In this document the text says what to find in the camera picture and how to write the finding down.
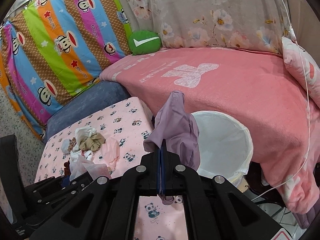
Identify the dark red scrunchie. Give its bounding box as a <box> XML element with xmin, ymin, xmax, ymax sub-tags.
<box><xmin>63</xmin><ymin>161</ymin><xmax>71</xmax><ymax>176</ymax></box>

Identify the pink tissue sheet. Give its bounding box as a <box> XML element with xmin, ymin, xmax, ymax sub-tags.
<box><xmin>81</xmin><ymin>137</ymin><xmax>121</xmax><ymax>181</ymax></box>

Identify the white sock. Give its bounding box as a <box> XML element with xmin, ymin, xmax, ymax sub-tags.
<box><xmin>61</xmin><ymin>139</ymin><xmax>71</xmax><ymax>154</ymax></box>

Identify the purple cloth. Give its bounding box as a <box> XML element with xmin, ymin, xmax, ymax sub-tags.
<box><xmin>143</xmin><ymin>90</ymin><xmax>201</xmax><ymax>205</ymax></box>

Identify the white crumpled cloth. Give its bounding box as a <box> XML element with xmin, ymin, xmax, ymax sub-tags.
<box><xmin>69</xmin><ymin>127</ymin><xmax>97</xmax><ymax>181</ymax></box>

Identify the beige knotted stocking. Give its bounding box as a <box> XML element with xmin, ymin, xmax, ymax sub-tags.
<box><xmin>79</xmin><ymin>133</ymin><xmax>106</xmax><ymax>152</ymax></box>

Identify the brown pink scrunchie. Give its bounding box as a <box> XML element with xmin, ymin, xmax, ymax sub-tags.
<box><xmin>68</xmin><ymin>138</ymin><xmax>76</xmax><ymax>152</ymax></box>

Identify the pink panda print sheet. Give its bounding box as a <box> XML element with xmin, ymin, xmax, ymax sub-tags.
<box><xmin>35</xmin><ymin>97</ymin><xmax>153</xmax><ymax>182</ymax></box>

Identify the blue-grey cushion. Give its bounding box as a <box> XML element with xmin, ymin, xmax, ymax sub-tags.
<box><xmin>43</xmin><ymin>81</ymin><xmax>131</xmax><ymax>143</ymax></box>

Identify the pink fleece blanket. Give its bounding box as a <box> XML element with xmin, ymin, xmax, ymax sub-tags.
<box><xmin>100</xmin><ymin>48</ymin><xmax>319</xmax><ymax>214</ymax></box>

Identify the green checkmark plush cushion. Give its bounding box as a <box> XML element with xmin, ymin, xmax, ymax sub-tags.
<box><xmin>128</xmin><ymin>30</ymin><xmax>161</xmax><ymax>55</ymax></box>

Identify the small pink patterned pillow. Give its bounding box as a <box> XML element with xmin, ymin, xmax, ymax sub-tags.
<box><xmin>281</xmin><ymin>37</ymin><xmax>320</xmax><ymax>107</ymax></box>

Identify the striped monkey cartoon pillow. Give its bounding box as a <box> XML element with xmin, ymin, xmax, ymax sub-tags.
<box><xmin>1</xmin><ymin>0</ymin><xmax>132</xmax><ymax>138</ymax></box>

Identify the white cable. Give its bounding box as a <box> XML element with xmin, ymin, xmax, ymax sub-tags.
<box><xmin>251</xmin><ymin>0</ymin><xmax>312</xmax><ymax>202</ymax></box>

